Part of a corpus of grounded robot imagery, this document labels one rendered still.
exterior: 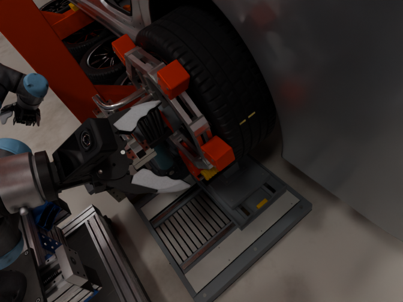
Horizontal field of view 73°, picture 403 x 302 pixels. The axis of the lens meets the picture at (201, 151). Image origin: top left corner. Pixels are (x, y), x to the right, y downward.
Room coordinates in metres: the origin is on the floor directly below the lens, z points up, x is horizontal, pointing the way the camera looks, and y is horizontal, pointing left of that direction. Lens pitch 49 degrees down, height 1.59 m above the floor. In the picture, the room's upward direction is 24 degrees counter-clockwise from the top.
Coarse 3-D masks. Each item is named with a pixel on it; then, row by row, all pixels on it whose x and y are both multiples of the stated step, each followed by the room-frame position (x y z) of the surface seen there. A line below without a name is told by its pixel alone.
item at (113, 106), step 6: (138, 72) 0.90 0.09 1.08; (144, 84) 0.91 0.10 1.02; (138, 90) 0.90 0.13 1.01; (144, 90) 0.90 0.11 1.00; (96, 96) 0.98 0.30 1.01; (132, 96) 0.89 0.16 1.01; (138, 96) 0.89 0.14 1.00; (96, 102) 0.95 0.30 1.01; (102, 102) 0.93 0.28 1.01; (120, 102) 0.88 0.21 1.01; (126, 102) 0.88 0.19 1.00; (102, 108) 0.90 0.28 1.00; (108, 108) 0.88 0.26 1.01; (114, 108) 0.87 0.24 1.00
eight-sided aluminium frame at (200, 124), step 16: (128, 64) 1.00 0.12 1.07; (144, 64) 0.86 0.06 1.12; (160, 64) 0.82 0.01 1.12; (176, 112) 0.71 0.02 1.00; (192, 112) 0.70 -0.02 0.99; (192, 128) 0.64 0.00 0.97; (208, 128) 0.65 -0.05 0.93; (176, 144) 0.94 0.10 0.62; (192, 144) 0.90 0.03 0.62; (192, 160) 0.81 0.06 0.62
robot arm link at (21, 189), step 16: (0, 160) 0.29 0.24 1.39; (16, 160) 0.29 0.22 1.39; (32, 160) 0.29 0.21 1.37; (0, 176) 0.27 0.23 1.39; (16, 176) 0.26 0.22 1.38; (32, 176) 0.26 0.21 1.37; (0, 192) 0.25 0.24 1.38; (16, 192) 0.25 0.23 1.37; (32, 192) 0.25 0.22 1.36; (16, 208) 0.25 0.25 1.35
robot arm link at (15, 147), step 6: (0, 138) 0.45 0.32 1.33; (6, 138) 0.44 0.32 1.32; (12, 138) 0.45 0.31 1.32; (0, 144) 0.43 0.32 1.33; (6, 144) 0.43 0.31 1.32; (12, 144) 0.43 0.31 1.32; (18, 144) 0.43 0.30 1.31; (24, 144) 0.44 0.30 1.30; (0, 150) 0.41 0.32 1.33; (6, 150) 0.41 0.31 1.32; (12, 150) 0.41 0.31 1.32; (18, 150) 0.42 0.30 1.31; (24, 150) 0.42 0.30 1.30; (30, 150) 0.44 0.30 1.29; (0, 156) 0.40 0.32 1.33
